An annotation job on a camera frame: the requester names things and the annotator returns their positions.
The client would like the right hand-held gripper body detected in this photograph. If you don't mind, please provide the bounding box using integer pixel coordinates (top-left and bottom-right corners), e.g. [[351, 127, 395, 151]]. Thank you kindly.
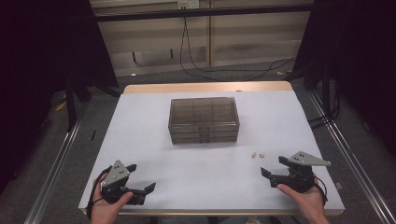
[[269, 150, 332, 192]]

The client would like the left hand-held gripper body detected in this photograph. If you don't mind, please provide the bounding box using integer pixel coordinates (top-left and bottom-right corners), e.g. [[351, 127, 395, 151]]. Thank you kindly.
[[101, 160, 148, 206]]

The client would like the smoky clear drawer box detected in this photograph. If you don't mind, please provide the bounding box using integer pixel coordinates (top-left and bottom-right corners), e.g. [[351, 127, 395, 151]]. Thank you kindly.
[[167, 96, 241, 145]]

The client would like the person's right hand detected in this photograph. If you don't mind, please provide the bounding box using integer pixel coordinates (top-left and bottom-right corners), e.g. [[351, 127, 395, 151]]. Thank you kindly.
[[276, 177, 328, 219]]

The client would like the person's left hand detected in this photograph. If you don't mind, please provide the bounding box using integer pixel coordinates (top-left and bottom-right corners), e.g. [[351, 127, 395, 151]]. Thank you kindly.
[[90, 180, 134, 224]]

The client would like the white table mat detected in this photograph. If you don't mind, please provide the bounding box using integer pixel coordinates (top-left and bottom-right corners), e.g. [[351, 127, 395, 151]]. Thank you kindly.
[[78, 90, 346, 212]]

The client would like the black metal stand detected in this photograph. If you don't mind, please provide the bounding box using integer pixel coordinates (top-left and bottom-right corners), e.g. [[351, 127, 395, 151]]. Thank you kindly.
[[64, 73, 92, 133], [304, 60, 341, 129]]

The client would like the wooden table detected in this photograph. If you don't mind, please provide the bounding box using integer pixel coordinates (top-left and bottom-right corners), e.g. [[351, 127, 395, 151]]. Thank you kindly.
[[78, 80, 346, 217]]

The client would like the dark curtain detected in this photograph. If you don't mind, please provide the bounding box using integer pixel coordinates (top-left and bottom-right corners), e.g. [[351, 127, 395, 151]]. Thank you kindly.
[[0, 0, 120, 194], [291, 0, 396, 157]]

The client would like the black horizontal bar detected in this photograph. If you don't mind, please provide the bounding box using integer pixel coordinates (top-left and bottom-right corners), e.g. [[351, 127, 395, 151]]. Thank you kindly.
[[93, 3, 313, 22]]

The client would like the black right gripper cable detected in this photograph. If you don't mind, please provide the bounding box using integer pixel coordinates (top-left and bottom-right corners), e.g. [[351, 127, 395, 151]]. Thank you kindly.
[[313, 176, 329, 207]]

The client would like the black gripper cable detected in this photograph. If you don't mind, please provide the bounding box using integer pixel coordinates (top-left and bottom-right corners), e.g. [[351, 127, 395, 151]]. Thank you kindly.
[[313, 176, 329, 207], [86, 165, 113, 220]]

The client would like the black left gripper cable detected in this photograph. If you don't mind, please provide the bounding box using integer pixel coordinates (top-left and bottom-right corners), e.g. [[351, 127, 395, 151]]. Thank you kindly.
[[86, 165, 113, 220]]

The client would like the metal floor rail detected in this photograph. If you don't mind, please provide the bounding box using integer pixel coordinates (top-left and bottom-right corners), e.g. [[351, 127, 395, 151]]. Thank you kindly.
[[307, 91, 396, 224], [23, 116, 83, 224]]

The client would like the black floor cable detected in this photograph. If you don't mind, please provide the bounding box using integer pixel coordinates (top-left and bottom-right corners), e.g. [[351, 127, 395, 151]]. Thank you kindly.
[[178, 16, 297, 82]]

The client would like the white wall socket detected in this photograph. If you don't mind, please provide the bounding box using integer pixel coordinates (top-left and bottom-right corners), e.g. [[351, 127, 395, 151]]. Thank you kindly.
[[177, 0, 201, 10]]

